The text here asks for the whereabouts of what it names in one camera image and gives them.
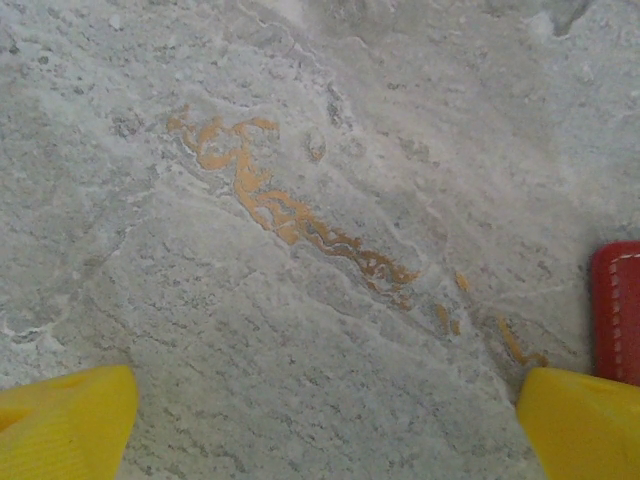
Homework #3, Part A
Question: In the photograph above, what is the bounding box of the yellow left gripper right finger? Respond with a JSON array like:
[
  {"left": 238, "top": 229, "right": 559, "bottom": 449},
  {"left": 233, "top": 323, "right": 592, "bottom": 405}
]
[{"left": 515, "top": 367, "right": 640, "bottom": 480}]

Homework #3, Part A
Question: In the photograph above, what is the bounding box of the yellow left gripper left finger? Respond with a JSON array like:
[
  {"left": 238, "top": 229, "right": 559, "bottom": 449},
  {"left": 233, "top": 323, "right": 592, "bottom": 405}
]
[{"left": 0, "top": 364, "right": 141, "bottom": 480}]

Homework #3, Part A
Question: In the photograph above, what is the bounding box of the red-framed grey tray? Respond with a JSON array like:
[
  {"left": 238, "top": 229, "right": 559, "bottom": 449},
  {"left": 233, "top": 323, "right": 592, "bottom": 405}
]
[{"left": 589, "top": 240, "right": 640, "bottom": 387}]

